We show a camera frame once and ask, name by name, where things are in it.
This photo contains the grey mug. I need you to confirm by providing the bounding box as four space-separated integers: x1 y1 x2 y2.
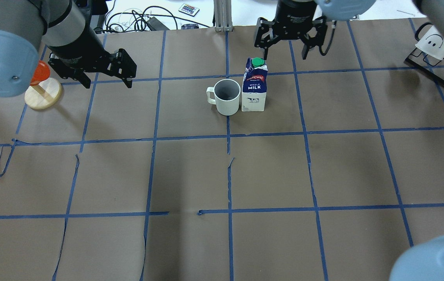
206 79 241 116

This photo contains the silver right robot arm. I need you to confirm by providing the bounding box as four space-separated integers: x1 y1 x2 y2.
254 0 444 54

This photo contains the aluminium frame post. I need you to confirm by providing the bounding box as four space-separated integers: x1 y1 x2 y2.
213 0 233 32

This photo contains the small remote control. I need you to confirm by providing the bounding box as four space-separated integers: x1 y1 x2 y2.
178 3 199 17

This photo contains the blue white milk carton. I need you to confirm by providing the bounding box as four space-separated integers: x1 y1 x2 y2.
241 57 268 112

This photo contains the black power adapter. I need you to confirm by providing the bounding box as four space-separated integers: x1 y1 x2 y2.
146 17 170 31

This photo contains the white cup on rack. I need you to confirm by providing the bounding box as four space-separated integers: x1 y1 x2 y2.
415 22 444 60

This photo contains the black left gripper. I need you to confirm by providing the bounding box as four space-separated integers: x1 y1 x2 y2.
48 39 137 89

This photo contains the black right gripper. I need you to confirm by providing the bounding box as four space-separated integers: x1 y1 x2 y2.
254 0 328 59

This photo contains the wooden stand with orange disc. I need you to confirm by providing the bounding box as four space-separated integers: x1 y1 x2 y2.
24 60 63 110

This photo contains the black wire cup rack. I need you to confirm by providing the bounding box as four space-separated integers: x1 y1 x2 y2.
405 22 444 97

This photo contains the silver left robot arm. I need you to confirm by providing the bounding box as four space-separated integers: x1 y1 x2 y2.
0 0 137 97

